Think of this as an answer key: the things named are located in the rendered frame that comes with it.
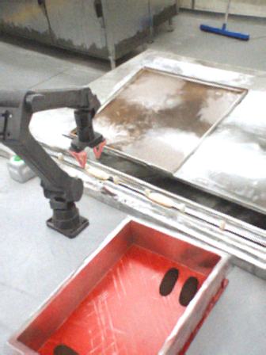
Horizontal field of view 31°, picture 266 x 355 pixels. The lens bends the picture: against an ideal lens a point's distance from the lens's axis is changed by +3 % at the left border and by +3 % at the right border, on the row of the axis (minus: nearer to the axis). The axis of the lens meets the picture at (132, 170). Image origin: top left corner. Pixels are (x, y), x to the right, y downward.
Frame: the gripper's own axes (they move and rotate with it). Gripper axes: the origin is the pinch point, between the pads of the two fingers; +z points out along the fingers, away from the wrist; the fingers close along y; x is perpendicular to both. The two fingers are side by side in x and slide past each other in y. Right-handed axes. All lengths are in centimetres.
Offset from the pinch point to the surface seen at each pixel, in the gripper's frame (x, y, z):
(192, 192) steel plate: 33.8, -13.4, 9.1
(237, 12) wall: -149, -374, 73
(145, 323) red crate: 52, 37, 10
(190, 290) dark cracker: 56, 23, 9
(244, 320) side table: 70, 22, 10
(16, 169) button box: -22.9, 14.8, 3.6
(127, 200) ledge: 20.9, 5.6, 5.2
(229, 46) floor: -121, -312, 83
